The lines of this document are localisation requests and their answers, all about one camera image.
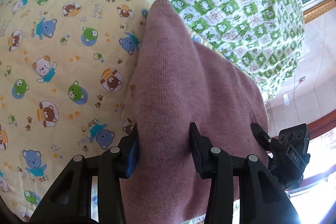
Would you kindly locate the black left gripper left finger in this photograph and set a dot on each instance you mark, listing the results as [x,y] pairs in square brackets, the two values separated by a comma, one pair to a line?
[68,200]

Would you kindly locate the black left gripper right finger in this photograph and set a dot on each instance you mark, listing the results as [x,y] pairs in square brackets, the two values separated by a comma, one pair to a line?
[262,198]

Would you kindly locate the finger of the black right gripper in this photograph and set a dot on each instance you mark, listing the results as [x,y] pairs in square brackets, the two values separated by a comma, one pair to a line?
[261,136]

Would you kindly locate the pink knitted sweater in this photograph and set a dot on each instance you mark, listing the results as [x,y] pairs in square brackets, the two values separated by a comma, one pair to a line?
[178,82]

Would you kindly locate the yellow cartoon bear quilt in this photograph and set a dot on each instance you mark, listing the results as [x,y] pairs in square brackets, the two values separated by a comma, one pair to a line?
[67,87]

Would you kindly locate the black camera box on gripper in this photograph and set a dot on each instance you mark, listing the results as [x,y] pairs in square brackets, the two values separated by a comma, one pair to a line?
[298,136]

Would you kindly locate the white charger with cable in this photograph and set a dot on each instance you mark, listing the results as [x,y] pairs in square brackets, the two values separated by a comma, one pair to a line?
[284,96]

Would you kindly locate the red wooden window frame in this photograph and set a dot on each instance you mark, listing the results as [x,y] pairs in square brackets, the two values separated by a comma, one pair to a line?
[322,125]

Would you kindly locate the white wall socket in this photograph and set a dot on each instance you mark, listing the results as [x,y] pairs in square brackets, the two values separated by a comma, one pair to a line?
[301,79]

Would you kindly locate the gold picture frame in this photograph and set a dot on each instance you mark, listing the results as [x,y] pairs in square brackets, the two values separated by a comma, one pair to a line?
[315,8]

